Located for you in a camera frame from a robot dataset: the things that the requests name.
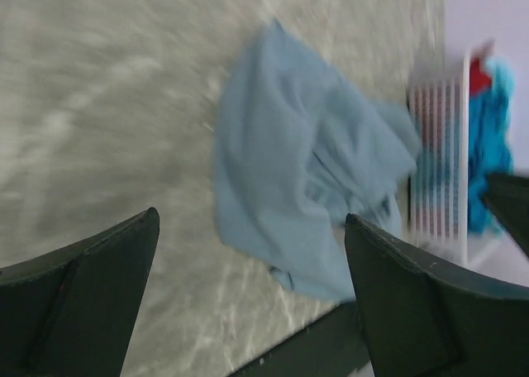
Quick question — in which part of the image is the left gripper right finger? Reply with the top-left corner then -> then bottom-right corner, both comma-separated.
345,214 -> 528,376

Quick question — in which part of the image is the red t shirt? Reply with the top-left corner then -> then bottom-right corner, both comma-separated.
469,56 -> 493,96

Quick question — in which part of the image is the black base crossbar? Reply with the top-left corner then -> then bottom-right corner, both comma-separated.
230,302 -> 369,377

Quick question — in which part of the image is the white plastic laundry basket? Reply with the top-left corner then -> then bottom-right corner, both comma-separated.
407,41 -> 503,269

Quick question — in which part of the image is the grey blue t shirt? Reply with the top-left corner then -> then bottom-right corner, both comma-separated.
214,21 -> 422,302

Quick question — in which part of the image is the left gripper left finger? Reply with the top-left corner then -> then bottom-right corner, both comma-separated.
1,208 -> 160,376

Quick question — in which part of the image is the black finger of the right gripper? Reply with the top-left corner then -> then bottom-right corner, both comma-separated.
483,172 -> 529,256

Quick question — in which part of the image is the bright blue t shirt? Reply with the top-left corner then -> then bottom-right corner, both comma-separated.
468,57 -> 514,234

